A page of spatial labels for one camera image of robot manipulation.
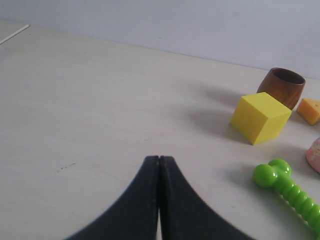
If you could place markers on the orange cheese wedge toy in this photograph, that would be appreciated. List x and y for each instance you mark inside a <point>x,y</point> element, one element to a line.
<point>309,110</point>

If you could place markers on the yellow cube block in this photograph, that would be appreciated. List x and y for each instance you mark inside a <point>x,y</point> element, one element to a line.
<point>259,117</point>

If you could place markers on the white thin rod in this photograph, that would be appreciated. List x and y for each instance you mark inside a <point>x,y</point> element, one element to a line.
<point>14,34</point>

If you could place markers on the brown wooden cup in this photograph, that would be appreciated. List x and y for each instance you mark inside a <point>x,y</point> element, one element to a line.
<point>284,85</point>

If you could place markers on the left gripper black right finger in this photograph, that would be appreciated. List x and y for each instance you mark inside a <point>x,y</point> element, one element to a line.
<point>183,214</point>

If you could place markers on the green plastic bone toy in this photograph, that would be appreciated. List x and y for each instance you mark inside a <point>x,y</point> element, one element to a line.
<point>276,175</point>

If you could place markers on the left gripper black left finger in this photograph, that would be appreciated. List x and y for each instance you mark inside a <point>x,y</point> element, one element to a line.
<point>134,215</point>

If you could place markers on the pink sprinkled donut toy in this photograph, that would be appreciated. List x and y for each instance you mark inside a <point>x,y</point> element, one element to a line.
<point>313,155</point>

